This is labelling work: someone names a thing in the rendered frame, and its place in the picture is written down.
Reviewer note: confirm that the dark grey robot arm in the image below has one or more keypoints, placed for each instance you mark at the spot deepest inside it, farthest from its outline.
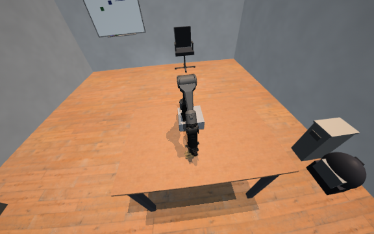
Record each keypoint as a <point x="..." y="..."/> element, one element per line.
<point x="187" y="84"/>

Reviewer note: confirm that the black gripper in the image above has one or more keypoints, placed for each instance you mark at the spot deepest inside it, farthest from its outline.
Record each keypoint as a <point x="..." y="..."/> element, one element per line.
<point x="193" y="148"/>

